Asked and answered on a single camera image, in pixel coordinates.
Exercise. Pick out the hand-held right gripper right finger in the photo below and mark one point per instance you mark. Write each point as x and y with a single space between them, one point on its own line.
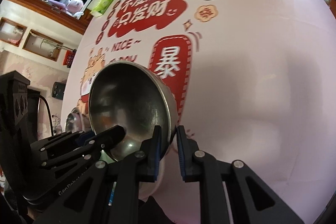
180 155

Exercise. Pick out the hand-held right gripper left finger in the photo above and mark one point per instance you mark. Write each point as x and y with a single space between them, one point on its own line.
158 150

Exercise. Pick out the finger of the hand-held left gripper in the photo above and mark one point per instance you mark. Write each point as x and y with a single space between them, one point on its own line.
105 138
84 136

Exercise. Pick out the small steel bowl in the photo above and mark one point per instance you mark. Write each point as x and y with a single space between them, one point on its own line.
126 98

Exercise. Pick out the pink steel bowl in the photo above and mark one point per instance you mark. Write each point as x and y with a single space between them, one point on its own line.
74 120

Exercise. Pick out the blue phone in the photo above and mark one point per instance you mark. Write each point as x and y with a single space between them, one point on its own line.
58 91

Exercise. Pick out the red crate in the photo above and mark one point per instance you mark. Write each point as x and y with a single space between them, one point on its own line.
69 58

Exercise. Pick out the pink kitchen appliance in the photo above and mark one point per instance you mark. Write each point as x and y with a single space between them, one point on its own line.
76 5

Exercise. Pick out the green tissue pack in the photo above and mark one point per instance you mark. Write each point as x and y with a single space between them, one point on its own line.
103 3

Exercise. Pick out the wooden framed wall niche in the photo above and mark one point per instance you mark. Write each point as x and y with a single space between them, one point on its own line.
42 44
11 32

